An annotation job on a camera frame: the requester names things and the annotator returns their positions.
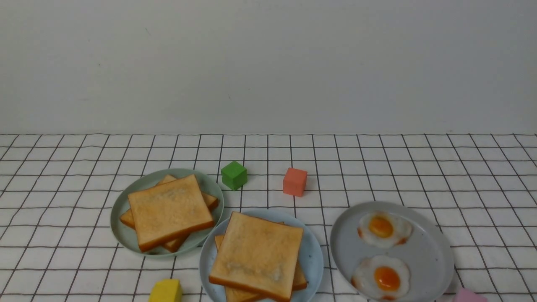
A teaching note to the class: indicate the pink cube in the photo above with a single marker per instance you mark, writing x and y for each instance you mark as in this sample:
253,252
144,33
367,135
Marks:
465,295

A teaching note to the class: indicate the green cube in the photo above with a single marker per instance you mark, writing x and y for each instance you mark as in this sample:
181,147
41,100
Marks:
234,175

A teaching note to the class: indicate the fried egg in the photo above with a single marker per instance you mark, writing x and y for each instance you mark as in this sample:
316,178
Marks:
384,230
382,277

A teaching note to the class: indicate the yellow cube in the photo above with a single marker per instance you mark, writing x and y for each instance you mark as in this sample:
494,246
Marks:
166,290

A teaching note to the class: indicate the salmon red cube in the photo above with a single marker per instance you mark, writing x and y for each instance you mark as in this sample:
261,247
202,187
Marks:
294,182

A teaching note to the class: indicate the toast slice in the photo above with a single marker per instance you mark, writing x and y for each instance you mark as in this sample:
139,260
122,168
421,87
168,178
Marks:
169,211
258,253
172,246
300,279

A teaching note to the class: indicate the light blue plate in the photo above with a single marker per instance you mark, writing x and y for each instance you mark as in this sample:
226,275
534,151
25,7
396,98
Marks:
264,252

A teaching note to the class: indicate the near fried egg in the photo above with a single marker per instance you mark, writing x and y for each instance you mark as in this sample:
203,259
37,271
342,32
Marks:
382,277

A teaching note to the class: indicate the far fried egg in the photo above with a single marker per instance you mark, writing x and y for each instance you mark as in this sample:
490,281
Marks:
384,230

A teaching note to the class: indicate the white checkered tablecloth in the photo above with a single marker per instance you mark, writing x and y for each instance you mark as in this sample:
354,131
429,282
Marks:
57,192

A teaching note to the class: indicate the grey plate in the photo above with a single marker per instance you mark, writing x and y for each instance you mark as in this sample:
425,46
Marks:
427,252

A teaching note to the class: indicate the green plate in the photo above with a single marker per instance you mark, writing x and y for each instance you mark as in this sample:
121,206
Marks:
127,237

